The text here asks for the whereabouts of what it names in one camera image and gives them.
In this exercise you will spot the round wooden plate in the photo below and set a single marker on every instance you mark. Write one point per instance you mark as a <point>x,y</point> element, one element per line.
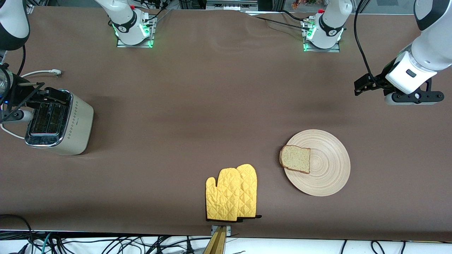
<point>328,165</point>

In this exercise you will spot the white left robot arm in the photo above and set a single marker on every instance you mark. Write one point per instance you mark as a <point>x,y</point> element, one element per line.
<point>332,24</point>

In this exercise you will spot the beige and chrome toaster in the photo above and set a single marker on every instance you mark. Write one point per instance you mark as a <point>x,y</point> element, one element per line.
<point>76,123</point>

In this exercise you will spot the brown table cover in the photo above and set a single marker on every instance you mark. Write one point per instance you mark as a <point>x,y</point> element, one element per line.
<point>226,77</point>

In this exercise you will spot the yellow quilted oven mitt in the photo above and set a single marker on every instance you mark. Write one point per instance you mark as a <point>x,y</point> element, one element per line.
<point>249,190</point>
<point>222,197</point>

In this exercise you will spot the small metal bracket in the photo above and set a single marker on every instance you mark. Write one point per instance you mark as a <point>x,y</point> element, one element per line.
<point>229,231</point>

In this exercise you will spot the grey metal rack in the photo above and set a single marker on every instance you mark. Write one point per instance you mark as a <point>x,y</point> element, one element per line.
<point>231,4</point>

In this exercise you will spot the aluminium frame profile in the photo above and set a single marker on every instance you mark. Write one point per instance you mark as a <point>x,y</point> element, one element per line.
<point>30,7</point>

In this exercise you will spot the wooden post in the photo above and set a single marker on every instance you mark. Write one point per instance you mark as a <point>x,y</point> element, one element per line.
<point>216,243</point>

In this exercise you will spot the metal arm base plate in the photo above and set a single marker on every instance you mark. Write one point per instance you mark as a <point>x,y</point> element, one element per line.
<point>152,35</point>
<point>337,47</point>

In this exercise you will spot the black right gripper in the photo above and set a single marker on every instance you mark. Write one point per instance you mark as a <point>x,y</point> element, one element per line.
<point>38,96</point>

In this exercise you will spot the slice of brown bread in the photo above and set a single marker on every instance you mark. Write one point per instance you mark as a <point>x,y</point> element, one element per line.
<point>296,159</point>

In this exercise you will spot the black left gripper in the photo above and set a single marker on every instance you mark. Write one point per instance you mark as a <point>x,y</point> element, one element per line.
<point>381,79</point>

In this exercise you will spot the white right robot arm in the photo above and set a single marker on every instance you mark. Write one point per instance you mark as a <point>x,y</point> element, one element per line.
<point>123,21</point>

